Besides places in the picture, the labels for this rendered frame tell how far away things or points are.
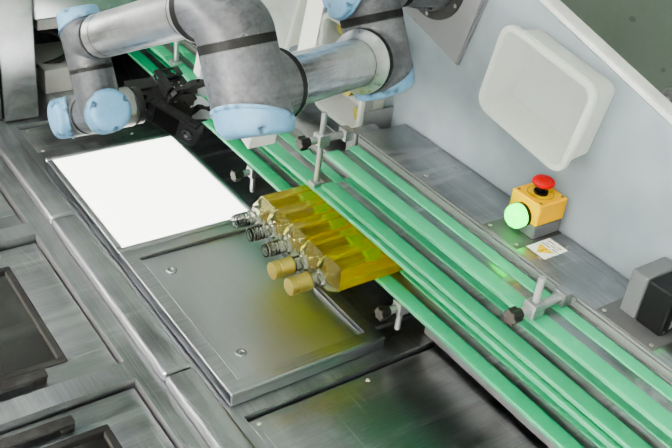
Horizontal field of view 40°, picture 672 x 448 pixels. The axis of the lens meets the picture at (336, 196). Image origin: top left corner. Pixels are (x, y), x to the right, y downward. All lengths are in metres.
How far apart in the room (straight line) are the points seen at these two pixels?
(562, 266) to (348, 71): 0.49
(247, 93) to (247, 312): 0.64
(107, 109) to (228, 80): 0.37
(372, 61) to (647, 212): 0.52
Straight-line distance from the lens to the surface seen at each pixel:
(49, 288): 1.97
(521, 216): 1.63
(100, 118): 1.62
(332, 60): 1.50
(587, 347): 1.49
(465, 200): 1.73
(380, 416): 1.71
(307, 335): 1.79
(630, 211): 1.60
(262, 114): 1.31
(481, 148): 1.81
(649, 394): 1.45
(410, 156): 1.84
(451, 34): 1.81
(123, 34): 1.51
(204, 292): 1.88
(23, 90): 2.51
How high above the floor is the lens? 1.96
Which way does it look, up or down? 32 degrees down
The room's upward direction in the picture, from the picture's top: 105 degrees counter-clockwise
